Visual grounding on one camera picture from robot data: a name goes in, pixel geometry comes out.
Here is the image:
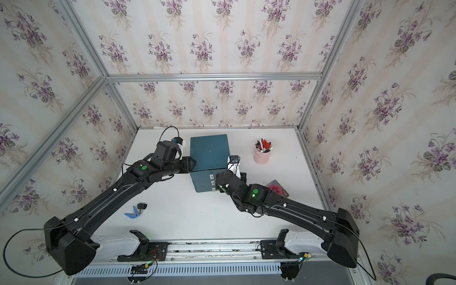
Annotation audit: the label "red and black pens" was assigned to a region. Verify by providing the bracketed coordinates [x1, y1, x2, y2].
[255, 138, 273, 153]

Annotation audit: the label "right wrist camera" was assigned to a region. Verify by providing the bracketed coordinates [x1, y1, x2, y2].
[228, 155, 241, 178]

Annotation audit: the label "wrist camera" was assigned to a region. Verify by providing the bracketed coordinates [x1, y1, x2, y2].
[228, 155, 241, 178]
[172, 137, 186, 151]

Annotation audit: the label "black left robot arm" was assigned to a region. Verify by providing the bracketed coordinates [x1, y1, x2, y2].
[44, 137, 196, 276]

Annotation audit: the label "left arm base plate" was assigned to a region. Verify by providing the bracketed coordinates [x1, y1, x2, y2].
[117, 242, 169, 262]

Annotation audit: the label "teal three-drawer cabinet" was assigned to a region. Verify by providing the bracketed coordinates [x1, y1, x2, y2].
[190, 134, 230, 193]

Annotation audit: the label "pink flower seed bag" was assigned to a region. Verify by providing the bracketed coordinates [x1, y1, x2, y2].
[267, 180, 289, 198]

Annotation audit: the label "aluminium front rail frame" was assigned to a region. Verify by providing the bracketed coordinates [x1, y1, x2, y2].
[53, 237, 371, 285]

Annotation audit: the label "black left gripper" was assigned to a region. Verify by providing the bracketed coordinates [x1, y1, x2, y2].
[161, 156, 198, 178]

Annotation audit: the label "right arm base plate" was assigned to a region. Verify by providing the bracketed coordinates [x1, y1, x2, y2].
[259, 239, 312, 260]

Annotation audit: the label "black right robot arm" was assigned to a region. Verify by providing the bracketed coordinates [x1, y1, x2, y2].
[216, 171, 360, 268]

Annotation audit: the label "blue keychain with key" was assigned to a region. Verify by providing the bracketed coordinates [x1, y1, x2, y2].
[124, 203, 148, 219]

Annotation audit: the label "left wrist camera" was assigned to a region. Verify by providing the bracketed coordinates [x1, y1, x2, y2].
[172, 137, 186, 151]

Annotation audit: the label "pink pen cup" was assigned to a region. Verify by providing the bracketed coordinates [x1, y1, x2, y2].
[253, 148, 270, 165]

